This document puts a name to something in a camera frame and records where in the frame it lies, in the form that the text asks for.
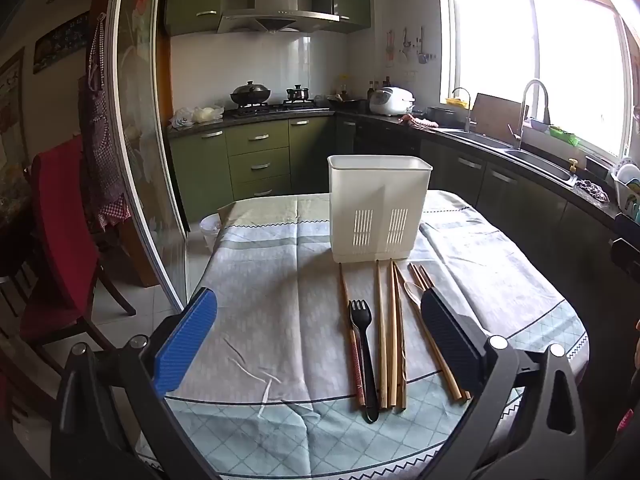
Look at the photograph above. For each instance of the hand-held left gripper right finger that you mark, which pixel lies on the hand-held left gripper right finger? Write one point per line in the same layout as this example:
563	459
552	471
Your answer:
449	342

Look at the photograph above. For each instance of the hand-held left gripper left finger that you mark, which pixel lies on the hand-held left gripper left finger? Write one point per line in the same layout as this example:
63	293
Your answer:
186	342

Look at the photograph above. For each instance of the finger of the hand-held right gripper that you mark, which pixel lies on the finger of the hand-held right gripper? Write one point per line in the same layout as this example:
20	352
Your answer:
627	262

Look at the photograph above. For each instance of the brown wooden chopstick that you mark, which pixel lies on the brown wooden chopstick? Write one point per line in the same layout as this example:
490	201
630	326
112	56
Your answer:
442	365
419	277
427	277

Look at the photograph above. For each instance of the light wooden chopstick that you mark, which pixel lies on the light wooden chopstick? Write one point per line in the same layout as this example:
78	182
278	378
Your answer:
345	300
399	330
391	330
380	330

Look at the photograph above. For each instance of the small wooden spoon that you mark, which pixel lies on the small wooden spoon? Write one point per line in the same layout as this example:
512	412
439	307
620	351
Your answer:
412	292

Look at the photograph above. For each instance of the black plastic fork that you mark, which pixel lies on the black plastic fork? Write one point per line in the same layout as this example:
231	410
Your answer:
366	350

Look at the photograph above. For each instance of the red patterned chopstick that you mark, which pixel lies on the red patterned chopstick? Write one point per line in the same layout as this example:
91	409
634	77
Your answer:
356	362

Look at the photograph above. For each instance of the white plastic utensil holder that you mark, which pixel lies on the white plastic utensil holder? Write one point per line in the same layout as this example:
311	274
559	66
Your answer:
380	210

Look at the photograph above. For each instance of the white dish rack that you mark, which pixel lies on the white dish rack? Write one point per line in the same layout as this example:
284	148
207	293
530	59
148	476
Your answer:
627	185

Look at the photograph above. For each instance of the dark scrubbing cloth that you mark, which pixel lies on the dark scrubbing cloth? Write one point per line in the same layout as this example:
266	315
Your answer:
592	191

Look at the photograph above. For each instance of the grey green patterned tablecloth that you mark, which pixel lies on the grey green patterned tablecloth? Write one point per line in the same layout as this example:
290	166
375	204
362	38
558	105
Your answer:
280	310

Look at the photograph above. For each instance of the brass tap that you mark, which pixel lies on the brass tap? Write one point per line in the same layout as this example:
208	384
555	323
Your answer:
573	165

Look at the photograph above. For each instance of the white trash bin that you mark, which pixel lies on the white trash bin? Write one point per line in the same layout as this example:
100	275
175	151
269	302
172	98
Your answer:
210	232

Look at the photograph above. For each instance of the dark sink base cabinets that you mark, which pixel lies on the dark sink base cabinets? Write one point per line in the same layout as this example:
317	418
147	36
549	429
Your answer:
525	210

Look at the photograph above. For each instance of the steel kitchen sink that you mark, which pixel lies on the steel kitchen sink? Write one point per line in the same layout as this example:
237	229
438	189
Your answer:
530	160

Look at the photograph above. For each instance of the green sponge tray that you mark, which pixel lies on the green sponge tray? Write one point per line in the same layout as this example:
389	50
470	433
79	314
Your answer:
565	135

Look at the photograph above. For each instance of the red covered chair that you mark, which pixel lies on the red covered chair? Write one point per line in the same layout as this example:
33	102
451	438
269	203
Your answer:
62	230

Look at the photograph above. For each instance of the tall steel faucet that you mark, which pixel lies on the tall steel faucet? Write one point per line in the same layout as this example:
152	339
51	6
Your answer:
530	95

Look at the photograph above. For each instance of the green base cabinets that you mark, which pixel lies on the green base cabinets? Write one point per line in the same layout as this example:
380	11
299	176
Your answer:
257	160

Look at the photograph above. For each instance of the wooden cutting board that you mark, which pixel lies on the wooden cutting board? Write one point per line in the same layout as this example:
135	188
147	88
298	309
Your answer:
495	115

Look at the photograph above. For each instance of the glass sliding door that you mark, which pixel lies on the glass sliding door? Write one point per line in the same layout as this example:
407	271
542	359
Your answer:
140	135

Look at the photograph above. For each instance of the pink cloth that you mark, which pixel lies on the pink cloth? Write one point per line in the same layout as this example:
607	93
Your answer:
417	120

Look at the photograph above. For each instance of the small steel faucet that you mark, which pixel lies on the small steel faucet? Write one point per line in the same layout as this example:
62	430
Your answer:
465	105

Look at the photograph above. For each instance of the white plastic bags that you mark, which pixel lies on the white plastic bags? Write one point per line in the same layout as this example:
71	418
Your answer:
197	115

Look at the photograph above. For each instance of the kitchen window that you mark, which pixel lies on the kitchen window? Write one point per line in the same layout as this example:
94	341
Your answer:
540	50

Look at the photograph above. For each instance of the checkered apron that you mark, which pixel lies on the checkered apron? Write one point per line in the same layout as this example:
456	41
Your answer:
102	125

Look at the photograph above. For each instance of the white rice cooker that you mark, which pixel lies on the white rice cooker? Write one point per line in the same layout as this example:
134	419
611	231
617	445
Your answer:
391	101

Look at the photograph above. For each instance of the gas stove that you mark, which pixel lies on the gas stove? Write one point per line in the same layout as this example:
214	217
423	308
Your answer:
275	107

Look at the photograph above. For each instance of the black wok with lid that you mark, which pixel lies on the black wok with lid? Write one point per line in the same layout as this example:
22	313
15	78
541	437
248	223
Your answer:
250	93

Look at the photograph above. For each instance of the condiment bottles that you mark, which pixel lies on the condiment bottles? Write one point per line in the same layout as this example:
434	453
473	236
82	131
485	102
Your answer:
380	87

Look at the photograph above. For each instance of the small black pot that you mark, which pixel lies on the small black pot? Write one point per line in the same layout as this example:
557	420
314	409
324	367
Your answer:
297	94

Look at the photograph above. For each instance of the steel range hood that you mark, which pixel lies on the steel range hood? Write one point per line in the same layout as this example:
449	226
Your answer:
277	10

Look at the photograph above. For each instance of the wall utensil rack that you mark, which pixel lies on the wall utensil rack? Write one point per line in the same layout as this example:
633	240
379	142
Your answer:
407	47

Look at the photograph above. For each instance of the dark wall picture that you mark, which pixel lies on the dark wall picture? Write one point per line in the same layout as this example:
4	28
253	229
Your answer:
65	42

